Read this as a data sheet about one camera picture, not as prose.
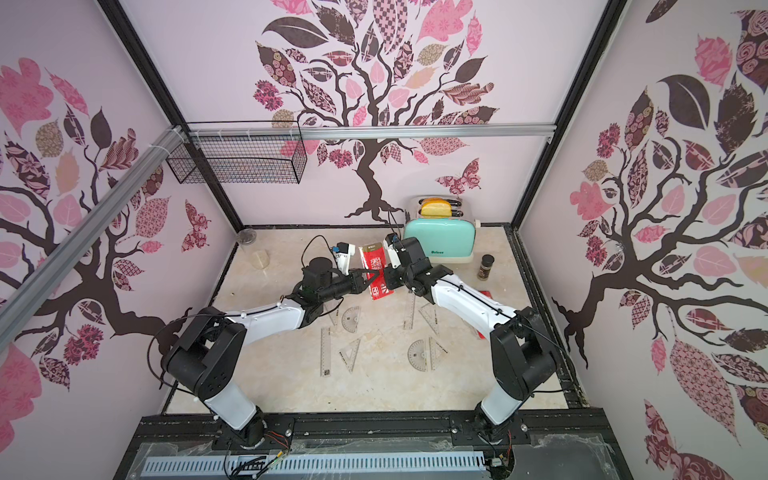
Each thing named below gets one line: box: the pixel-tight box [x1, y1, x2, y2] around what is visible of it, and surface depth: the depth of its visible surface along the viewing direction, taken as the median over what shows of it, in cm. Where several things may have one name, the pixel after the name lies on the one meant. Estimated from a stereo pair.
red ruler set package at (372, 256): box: [358, 242, 394, 301], surface depth 87 cm
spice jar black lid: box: [477, 253, 495, 281], surface depth 100 cm
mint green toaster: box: [403, 195, 477, 264], surface depth 100 cm
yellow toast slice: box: [421, 197, 453, 218], surface depth 100 cm
